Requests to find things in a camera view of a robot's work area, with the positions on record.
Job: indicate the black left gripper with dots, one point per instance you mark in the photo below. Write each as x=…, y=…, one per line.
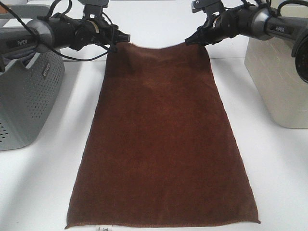
x=100, y=33

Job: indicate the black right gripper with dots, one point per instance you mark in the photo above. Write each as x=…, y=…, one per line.
x=216, y=28

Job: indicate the brown towel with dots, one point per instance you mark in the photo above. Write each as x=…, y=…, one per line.
x=161, y=151

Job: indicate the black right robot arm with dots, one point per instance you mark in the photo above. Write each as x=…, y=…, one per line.
x=259, y=21

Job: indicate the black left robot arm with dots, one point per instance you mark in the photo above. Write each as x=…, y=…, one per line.
x=56, y=33

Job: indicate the beige plastic basket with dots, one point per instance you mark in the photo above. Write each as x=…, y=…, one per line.
x=272, y=69

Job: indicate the dark grey cloth in basket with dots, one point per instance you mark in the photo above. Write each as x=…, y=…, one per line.
x=24, y=56

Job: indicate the grey perforated plastic basket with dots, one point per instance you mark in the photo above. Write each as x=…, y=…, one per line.
x=27, y=95

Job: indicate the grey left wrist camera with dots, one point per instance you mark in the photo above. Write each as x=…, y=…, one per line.
x=93, y=7

